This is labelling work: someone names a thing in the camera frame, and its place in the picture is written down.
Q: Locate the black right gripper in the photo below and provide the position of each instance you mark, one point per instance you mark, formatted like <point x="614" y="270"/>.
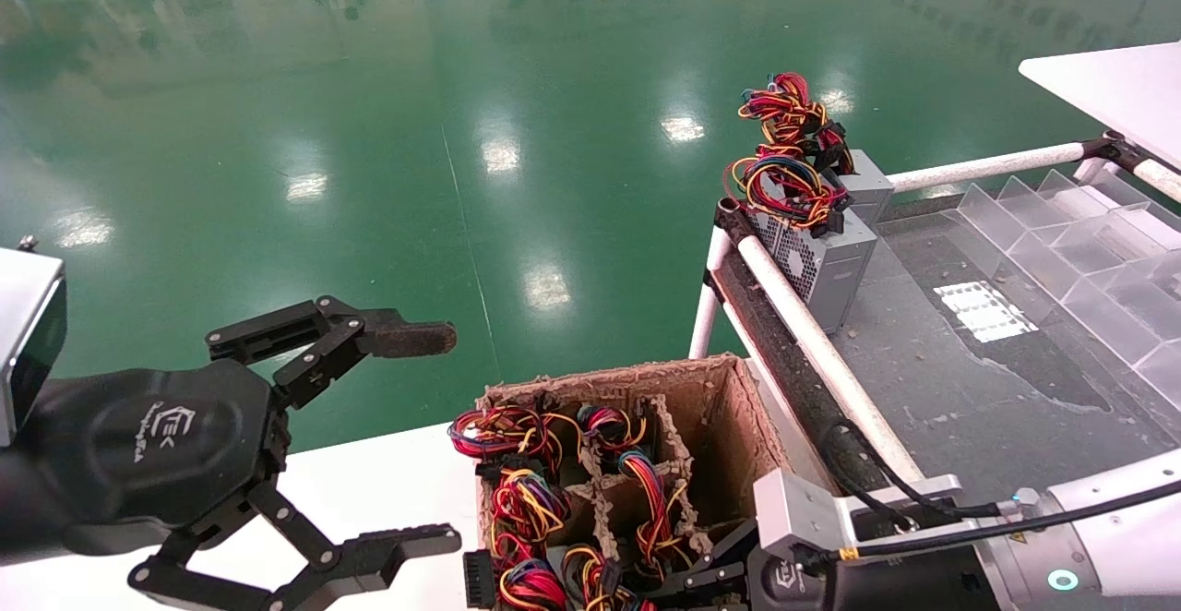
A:
<point x="886" y="588"/>

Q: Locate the clear acrylic divider tray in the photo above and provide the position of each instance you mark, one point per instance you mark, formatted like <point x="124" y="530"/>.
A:
<point x="1089" y="269"/>

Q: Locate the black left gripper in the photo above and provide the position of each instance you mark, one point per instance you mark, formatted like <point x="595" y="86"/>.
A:
<point x="138" y="454"/>

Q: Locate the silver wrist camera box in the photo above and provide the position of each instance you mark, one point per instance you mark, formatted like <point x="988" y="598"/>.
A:
<point x="793" y="509"/>
<point x="28" y="343"/>

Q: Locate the black conveyor belt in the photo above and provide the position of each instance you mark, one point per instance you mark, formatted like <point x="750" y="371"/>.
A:
<point x="969" y="389"/>

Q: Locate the white leg tube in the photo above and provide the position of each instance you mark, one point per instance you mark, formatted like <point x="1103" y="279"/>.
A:
<point x="706" y="316"/>

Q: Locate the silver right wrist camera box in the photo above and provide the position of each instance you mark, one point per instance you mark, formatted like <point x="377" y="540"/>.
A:
<point x="793" y="509"/>

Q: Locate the short white rail tube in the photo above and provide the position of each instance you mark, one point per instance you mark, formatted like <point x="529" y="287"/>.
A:
<point x="1158" y="177"/>

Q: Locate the long white rail tube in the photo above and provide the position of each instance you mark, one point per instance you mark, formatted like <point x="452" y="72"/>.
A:
<point x="812" y="334"/>

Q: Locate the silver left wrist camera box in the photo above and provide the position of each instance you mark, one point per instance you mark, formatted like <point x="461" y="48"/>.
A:
<point x="28" y="343"/>

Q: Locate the brown cardboard divider box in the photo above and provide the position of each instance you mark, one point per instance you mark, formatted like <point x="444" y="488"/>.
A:
<point x="710" y="426"/>

